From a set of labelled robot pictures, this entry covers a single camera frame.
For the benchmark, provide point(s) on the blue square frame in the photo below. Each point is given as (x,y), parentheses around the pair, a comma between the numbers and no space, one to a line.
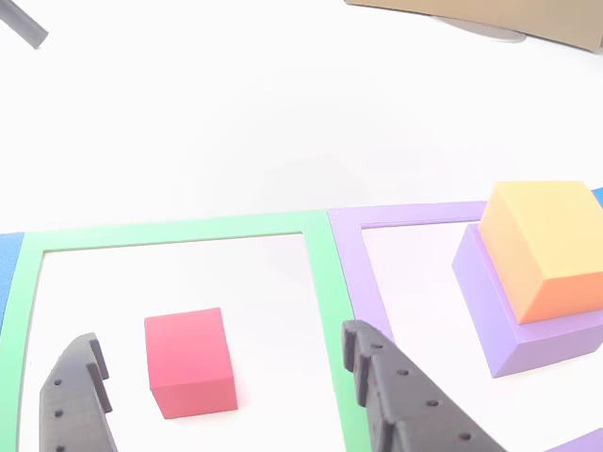
(9,263)

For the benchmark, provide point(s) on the brown cardboard box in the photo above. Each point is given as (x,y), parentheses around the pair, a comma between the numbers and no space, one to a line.
(518,14)

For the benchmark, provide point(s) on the blue tape strip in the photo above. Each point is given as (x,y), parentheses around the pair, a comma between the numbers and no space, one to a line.
(598,197)

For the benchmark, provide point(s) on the small red cube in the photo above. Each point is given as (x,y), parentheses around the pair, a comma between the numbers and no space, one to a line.
(188,358)

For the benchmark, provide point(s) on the large purple square block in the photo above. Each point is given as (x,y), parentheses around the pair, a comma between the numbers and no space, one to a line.
(518,343)

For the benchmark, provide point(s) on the green square frame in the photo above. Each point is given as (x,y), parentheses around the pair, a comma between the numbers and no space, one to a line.
(188,228)

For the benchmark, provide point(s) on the purple square frame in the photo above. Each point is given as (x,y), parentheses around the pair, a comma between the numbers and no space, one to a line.
(348,263)

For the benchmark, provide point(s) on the dark grey rod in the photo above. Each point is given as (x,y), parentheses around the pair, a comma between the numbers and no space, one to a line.
(23,23)

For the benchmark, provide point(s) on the orange square block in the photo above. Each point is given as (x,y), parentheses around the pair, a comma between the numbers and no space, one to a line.
(542,235)

